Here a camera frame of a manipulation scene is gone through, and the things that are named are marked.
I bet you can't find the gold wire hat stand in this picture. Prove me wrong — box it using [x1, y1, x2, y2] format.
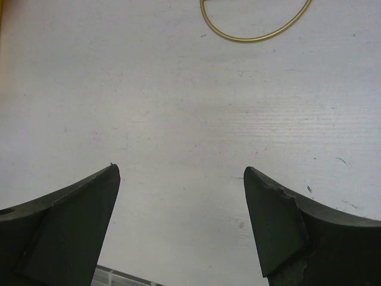
[199, 0, 313, 44]

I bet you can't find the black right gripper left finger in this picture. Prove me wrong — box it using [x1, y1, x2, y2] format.
[1, 164, 120, 285]

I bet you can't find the aluminium rail frame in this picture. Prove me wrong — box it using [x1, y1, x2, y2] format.
[90, 265, 163, 286]

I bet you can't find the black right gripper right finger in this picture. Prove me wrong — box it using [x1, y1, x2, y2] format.
[243, 167, 380, 285]

